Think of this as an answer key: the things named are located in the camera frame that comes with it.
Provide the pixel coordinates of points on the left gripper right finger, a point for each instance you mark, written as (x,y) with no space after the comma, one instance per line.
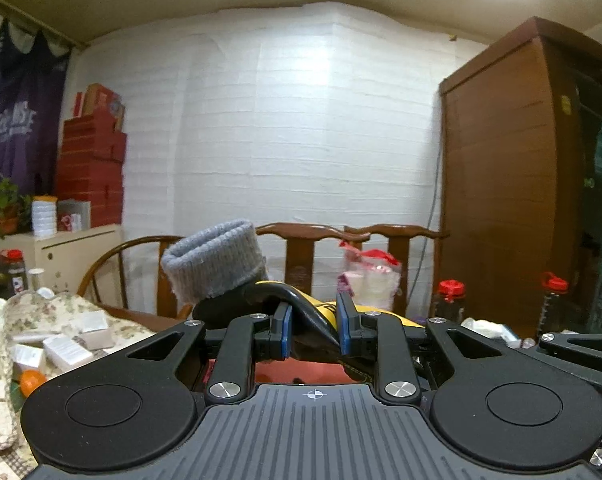
(379,338)

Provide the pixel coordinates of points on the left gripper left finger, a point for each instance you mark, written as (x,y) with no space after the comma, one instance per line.
(247,340)

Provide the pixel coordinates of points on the yellow black work glove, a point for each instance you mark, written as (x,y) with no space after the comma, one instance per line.
(314,329)

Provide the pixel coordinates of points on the grey knitted sock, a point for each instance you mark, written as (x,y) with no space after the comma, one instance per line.
(211,262)

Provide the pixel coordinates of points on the pink plastic basin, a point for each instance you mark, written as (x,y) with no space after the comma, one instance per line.
(292,371)

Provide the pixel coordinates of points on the plastic bag of cups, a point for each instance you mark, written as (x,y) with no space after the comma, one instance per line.
(371,277)

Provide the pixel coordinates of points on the brown bottle red lid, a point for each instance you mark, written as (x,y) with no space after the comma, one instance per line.
(449,300)

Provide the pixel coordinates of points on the wooden chair left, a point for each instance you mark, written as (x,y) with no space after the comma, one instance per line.
(300,241)

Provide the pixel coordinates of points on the wooden chair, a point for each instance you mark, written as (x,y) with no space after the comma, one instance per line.
(300,241)
(399,237)

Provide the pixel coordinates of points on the wooden chair right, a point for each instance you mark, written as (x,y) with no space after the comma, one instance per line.
(399,237)

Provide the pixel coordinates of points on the round wooden armchair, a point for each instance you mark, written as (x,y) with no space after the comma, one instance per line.
(166,304)

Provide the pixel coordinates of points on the white small box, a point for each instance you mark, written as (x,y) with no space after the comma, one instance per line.
(66,353)

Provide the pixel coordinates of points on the white cabinet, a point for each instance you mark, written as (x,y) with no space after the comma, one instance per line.
(65,257)

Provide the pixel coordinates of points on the orange fruit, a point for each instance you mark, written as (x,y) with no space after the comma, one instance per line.
(30,380)

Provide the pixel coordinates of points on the stack of red boxes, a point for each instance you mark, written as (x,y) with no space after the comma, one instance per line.
(92,154)

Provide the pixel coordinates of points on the brown wooden wardrobe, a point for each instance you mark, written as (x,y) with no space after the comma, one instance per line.
(522,168)

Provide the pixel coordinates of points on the potted green plant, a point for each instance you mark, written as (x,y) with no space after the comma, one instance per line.
(15,208)

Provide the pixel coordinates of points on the purple hanging jersey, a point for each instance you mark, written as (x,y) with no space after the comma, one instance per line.
(31,92)

